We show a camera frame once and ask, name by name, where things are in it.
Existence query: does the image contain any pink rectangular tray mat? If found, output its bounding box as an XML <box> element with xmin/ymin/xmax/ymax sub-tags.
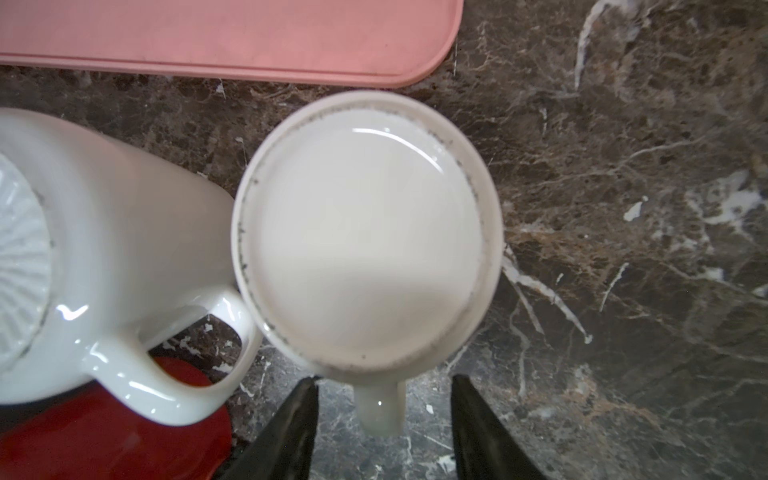
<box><xmin>1</xmin><ymin>1</ymin><xmax>464</xmax><ymax>88</ymax></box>

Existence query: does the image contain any cream mug red inside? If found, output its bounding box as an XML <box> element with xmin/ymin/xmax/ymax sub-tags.
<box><xmin>231</xmin><ymin>91</ymin><xmax>504</xmax><ymax>436</ymax></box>

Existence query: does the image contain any white ribbed-bottom mug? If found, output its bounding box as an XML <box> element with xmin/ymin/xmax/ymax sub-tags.
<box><xmin>1</xmin><ymin>108</ymin><xmax>262</xmax><ymax>426</ymax></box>

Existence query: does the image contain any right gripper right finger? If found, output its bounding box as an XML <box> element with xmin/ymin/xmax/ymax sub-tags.
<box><xmin>451</xmin><ymin>374</ymin><xmax>546</xmax><ymax>480</ymax></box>

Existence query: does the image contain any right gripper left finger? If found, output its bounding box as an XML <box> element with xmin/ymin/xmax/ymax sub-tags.
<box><xmin>223</xmin><ymin>377</ymin><xmax>319</xmax><ymax>480</ymax></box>

